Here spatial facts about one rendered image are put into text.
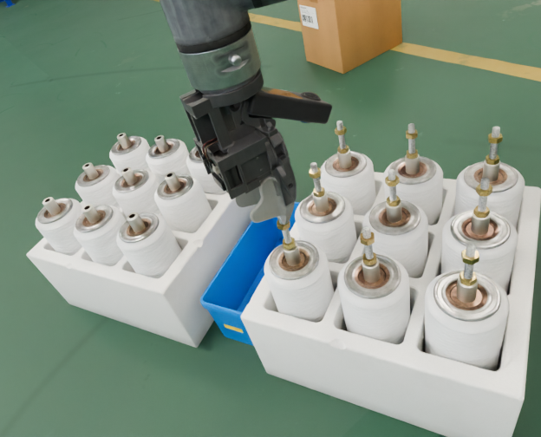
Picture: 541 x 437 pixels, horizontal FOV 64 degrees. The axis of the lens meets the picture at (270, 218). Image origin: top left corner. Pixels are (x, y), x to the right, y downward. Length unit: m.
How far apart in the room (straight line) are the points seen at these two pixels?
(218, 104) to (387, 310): 0.34
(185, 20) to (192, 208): 0.50
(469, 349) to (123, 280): 0.58
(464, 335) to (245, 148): 0.34
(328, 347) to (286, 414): 0.19
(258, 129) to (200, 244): 0.41
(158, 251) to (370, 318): 0.40
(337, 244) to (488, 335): 0.27
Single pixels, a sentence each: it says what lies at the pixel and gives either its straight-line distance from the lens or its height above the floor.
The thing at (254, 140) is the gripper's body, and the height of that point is 0.48.
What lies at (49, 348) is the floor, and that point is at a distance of 1.12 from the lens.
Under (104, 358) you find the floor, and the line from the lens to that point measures 1.02.
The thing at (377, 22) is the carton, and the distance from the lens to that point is 1.78.
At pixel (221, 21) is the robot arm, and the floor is 0.61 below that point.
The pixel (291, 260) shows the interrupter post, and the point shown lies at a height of 0.26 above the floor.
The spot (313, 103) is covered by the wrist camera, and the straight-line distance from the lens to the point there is 0.51.
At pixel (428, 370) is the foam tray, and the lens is 0.62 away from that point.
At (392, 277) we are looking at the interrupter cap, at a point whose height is 0.25.
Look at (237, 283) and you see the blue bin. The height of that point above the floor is 0.05.
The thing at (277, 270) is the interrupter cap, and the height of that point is 0.25.
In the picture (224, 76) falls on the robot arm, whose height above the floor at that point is 0.56.
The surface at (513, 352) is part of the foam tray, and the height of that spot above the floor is 0.18.
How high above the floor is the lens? 0.72
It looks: 40 degrees down
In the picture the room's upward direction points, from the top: 18 degrees counter-clockwise
